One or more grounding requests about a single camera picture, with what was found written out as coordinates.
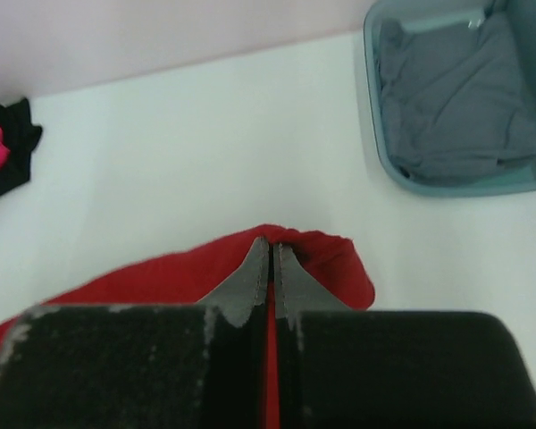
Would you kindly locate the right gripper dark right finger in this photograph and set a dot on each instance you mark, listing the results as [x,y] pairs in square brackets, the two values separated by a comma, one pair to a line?
[340,367]

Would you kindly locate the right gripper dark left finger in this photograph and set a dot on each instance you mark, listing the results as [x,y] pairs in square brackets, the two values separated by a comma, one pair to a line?
[142,366]

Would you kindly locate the red t shirt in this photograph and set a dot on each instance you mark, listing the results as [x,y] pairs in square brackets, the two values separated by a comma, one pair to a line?
[185,277]

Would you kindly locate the grey t shirt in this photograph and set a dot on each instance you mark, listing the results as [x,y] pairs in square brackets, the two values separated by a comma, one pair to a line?
[454,103]

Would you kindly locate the black folded t shirt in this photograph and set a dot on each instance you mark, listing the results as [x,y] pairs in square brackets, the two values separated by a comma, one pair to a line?
[21,136]

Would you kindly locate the teal plastic basket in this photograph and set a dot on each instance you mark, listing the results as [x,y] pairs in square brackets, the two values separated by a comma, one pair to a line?
[422,16]

